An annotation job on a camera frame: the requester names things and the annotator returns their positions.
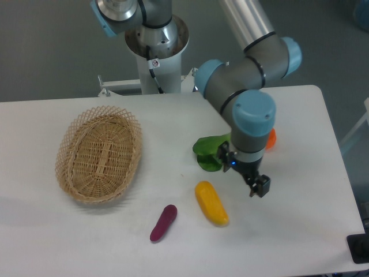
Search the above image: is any black cable on pedestal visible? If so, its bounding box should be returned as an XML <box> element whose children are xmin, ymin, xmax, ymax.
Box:
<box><xmin>145</xmin><ymin>45</ymin><xmax>165</xmax><ymax>95</ymax></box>

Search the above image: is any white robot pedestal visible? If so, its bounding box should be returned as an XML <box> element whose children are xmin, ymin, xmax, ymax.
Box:
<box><xmin>125</xmin><ymin>15</ymin><xmax>189</xmax><ymax>95</ymax></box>

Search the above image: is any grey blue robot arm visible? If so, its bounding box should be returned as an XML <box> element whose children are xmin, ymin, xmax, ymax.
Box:
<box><xmin>91</xmin><ymin>1</ymin><xmax>302</xmax><ymax>197</ymax></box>

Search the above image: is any white metal base frame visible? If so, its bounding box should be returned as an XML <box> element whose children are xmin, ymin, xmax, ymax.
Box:
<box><xmin>97</xmin><ymin>67</ymin><xmax>198</xmax><ymax>97</ymax></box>

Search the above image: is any black device at table edge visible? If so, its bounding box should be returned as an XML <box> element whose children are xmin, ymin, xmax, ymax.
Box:
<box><xmin>347</xmin><ymin>233</ymin><xmax>368</xmax><ymax>264</ymax></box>

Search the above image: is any green bok choy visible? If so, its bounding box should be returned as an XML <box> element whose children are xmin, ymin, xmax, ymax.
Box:
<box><xmin>192</xmin><ymin>133</ymin><xmax>231</xmax><ymax>172</ymax></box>

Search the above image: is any purple sweet potato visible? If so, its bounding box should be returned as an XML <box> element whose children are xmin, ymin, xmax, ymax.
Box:
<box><xmin>149</xmin><ymin>204</ymin><xmax>178</xmax><ymax>242</ymax></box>

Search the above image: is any orange tangerine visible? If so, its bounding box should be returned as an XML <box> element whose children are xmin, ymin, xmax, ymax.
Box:
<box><xmin>266</xmin><ymin>128</ymin><xmax>277</xmax><ymax>150</ymax></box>

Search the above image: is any white frame at right edge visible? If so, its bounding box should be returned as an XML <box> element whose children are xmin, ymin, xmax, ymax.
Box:
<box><xmin>339</xmin><ymin>98</ymin><xmax>368</xmax><ymax>156</ymax></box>

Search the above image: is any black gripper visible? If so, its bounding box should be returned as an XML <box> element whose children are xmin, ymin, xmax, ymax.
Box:
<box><xmin>216</xmin><ymin>141</ymin><xmax>271</xmax><ymax>198</ymax></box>

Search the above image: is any woven wicker basket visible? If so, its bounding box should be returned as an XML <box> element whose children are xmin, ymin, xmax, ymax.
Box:
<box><xmin>55</xmin><ymin>106</ymin><xmax>142</xmax><ymax>204</ymax></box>

